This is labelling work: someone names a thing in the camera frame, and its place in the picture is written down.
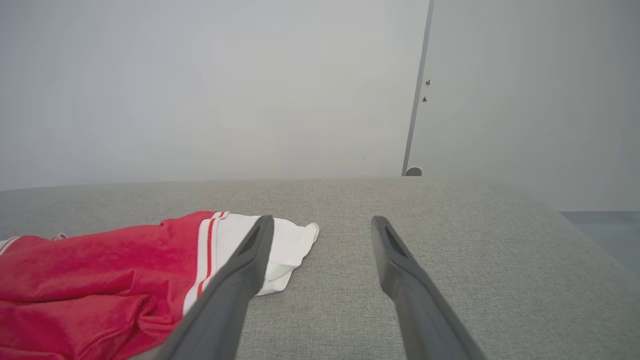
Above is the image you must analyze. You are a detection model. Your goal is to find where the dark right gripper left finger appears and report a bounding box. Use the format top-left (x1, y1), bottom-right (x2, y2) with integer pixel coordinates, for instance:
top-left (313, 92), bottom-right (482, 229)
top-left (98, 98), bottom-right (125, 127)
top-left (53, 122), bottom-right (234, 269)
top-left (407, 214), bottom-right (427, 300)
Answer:
top-left (155, 215), bottom-right (275, 360)

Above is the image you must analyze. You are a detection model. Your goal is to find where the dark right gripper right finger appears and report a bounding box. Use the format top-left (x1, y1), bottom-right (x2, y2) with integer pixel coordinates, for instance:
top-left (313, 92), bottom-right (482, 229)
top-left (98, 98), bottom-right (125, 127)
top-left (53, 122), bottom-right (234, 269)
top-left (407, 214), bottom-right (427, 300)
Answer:
top-left (370, 216), bottom-right (488, 360)

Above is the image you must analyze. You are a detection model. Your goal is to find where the red and white shirt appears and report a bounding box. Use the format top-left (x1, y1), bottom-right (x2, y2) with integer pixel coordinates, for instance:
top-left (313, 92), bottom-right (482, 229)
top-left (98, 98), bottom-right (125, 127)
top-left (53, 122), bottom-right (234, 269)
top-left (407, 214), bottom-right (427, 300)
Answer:
top-left (0, 210), bottom-right (320, 360)

